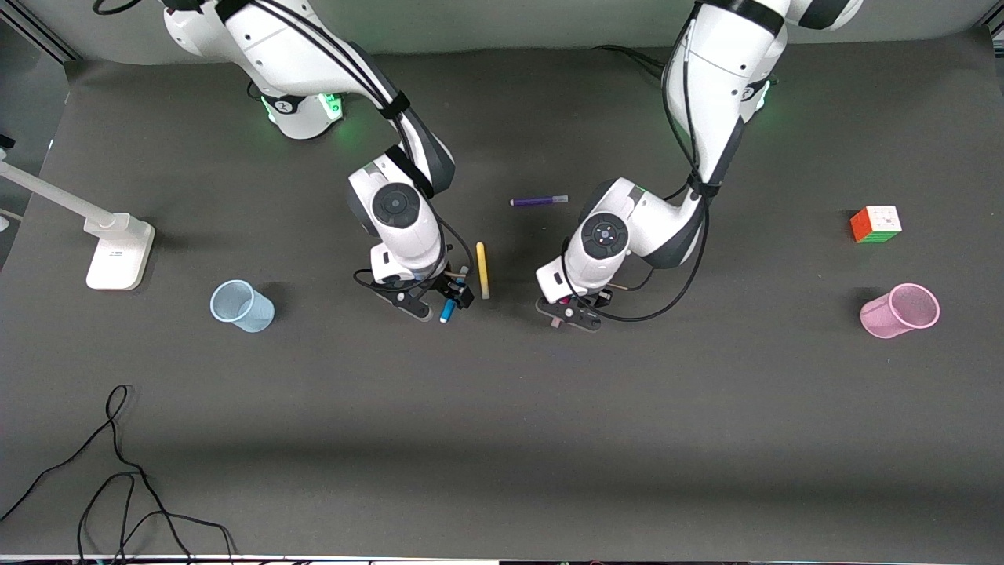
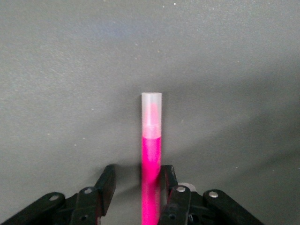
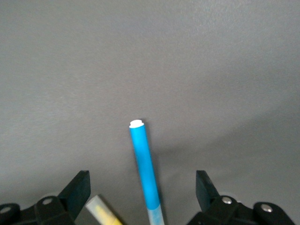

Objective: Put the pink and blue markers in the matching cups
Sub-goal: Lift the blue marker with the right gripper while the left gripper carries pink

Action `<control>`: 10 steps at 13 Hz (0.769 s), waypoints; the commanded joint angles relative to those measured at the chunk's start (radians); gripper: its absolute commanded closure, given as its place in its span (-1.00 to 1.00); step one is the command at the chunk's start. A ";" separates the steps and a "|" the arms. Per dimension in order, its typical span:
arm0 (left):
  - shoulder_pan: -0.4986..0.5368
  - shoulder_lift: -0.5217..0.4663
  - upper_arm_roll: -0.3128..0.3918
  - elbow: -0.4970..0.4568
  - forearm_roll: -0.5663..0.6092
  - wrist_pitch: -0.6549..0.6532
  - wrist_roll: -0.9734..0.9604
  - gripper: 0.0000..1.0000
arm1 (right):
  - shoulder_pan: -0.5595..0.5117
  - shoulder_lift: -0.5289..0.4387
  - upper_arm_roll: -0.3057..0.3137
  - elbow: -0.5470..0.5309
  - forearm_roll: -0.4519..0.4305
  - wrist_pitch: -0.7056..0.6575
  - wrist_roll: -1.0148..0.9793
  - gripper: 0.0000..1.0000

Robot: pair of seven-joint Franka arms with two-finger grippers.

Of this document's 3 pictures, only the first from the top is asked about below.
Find blue marker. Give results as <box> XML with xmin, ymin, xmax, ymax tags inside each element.
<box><xmin>439</xmin><ymin>266</ymin><xmax>471</xmax><ymax>324</ymax></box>

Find dark grey table mat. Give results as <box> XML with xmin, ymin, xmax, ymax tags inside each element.
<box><xmin>0</xmin><ymin>27</ymin><xmax>1004</xmax><ymax>560</ymax></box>

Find light blue plastic cup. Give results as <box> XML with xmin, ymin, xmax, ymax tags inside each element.
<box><xmin>209</xmin><ymin>279</ymin><xmax>276</xmax><ymax>334</ymax></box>

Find colourful puzzle cube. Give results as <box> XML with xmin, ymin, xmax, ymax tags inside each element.
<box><xmin>850</xmin><ymin>206</ymin><xmax>903</xmax><ymax>244</ymax></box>

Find pink plastic cup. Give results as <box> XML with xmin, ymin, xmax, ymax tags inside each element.
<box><xmin>860</xmin><ymin>282</ymin><xmax>940</xmax><ymax>340</ymax></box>

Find white desk stand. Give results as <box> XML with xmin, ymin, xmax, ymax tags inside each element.
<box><xmin>0</xmin><ymin>149</ymin><xmax>156</xmax><ymax>291</ymax></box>

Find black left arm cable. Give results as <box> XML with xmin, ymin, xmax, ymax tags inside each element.
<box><xmin>560</xmin><ymin>4</ymin><xmax>711</xmax><ymax>323</ymax></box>

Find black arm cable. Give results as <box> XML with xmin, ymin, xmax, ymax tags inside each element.
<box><xmin>560</xmin><ymin>4</ymin><xmax>711</xmax><ymax>323</ymax></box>
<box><xmin>93</xmin><ymin>0</ymin><xmax>476</xmax><ymax>297</ymax></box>

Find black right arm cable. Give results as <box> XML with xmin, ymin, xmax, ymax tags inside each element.
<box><xmin>93</xmin><ymin>0</ymin><xmax>476</xmax><ymax>297</ymax></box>

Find black left base cable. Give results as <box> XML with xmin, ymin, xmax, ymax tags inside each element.
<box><xmin>592</xmin><ymin>45</ymin><xmax>669</xmax><ymax>79</ymax></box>

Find thin black loose cable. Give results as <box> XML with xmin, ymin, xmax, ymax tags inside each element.
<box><xmin>0</xmin><ymin>385</ymin><xmax>236</xmax><ymax>564</ymax></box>

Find black frame bar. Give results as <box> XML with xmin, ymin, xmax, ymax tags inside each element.
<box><xmin>0</xmin><ymin>0</ymin><xmax>81</xmax><ymax>64</ymax></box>

